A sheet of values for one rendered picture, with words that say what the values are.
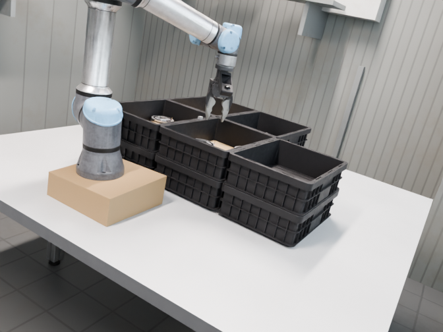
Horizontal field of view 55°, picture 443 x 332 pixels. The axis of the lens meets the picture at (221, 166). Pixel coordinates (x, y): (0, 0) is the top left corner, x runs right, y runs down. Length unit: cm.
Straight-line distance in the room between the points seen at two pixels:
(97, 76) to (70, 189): 37
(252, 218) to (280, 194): 13
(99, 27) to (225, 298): 89
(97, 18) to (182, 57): 273
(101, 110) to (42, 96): 245
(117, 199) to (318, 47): 256
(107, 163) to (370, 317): 86
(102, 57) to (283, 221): 77
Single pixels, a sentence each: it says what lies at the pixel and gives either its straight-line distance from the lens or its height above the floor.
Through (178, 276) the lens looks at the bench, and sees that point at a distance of 113.
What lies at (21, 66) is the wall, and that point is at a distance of 359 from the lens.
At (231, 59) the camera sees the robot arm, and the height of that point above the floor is 120.
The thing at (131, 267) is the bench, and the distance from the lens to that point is 114.
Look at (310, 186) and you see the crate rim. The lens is 130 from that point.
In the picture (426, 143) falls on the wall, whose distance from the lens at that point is 341.
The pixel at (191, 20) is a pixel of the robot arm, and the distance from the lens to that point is 139.
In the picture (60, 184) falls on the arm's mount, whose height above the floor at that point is 76.
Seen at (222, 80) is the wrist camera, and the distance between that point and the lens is 160.
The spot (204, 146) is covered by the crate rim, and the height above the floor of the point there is 92.
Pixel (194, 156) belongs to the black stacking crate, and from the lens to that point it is 148.
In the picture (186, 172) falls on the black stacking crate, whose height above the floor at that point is 81.
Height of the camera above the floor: 133
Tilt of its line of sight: 19 degrees down
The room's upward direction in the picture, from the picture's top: 12 degrees clockwise
